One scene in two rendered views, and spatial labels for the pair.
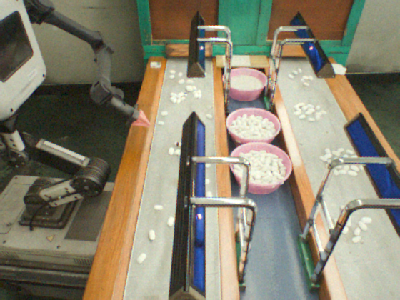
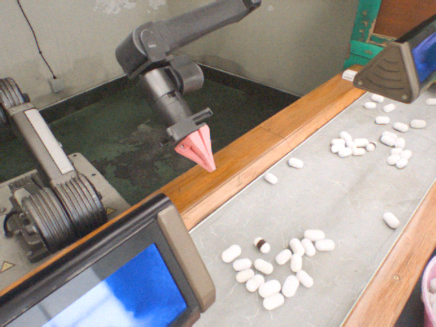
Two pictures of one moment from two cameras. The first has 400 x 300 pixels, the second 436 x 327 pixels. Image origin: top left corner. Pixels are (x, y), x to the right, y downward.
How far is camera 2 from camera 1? 0.98 m
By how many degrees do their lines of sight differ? 32
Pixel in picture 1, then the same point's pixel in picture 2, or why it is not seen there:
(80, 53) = (286, 49)
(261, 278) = not seen: outside the picture
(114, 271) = not seen: outside the picture
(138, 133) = (207, 176)
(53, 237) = (9, 267)
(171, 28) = (419, 17)
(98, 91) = (124, 44)
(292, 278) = not seen: outside the picture
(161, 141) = (238, 217)
